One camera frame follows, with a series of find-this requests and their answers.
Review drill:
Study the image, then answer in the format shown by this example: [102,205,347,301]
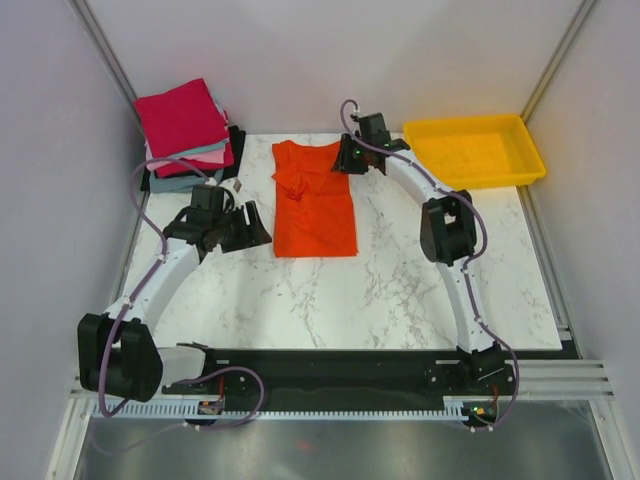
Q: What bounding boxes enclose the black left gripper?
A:
[212,202,271,254]

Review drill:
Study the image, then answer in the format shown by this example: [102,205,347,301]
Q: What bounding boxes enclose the orange t shirt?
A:
[272,140,358,258]

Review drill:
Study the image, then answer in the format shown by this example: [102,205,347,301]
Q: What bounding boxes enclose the yellow plastic tray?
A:
[403,114,547,190]

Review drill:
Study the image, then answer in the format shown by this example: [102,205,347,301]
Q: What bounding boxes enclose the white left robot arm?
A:
[77,185,272,402]

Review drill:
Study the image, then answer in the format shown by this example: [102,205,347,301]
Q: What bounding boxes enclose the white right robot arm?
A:
[332,99,520,394]

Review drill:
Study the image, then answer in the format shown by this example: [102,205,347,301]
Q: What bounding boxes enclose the grey-blue folded t shirt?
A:
[149,172,222,193]

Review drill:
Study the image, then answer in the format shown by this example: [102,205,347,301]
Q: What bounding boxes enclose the pink folded t shirt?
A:
[146,145,226,171]

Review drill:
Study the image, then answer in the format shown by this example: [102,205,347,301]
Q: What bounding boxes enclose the teal folded t shirt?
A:
[145,142,227,161]

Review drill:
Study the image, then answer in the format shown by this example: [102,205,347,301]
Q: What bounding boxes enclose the black folded t shirt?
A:
[139,125,246,192]

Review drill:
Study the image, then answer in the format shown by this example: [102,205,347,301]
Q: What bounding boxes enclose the crimson folded t shirt lower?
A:
[153,143,234,178]

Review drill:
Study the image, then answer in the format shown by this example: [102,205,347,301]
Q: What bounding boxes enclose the crimson folded t shirt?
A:
[134,78,228,158]
[153,143,234,178]

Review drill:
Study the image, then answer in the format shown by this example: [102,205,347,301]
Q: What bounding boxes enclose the crimson folded t shirt top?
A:
[134,78,228,158]

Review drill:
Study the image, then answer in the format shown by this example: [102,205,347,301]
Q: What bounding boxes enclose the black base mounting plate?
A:
[160,348,516,414]

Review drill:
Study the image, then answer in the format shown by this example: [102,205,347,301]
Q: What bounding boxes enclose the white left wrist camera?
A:
[224,178,242,194]

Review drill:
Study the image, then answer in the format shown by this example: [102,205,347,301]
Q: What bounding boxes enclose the white slotted cable duct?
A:
[115,396,469,421]

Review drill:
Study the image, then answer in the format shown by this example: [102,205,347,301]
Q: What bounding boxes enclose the left aluminium frame post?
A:
[68,0,141,125]

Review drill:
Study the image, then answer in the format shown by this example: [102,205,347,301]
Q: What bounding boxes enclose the aluminium frame post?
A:
[520,0,600,125]
[68,0,141,125]

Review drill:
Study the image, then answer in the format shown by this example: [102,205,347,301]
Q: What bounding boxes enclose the right aluminium frame post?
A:
[520,0,600,125]

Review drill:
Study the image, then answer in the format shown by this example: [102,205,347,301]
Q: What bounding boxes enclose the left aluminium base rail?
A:
[45,369,96,480]

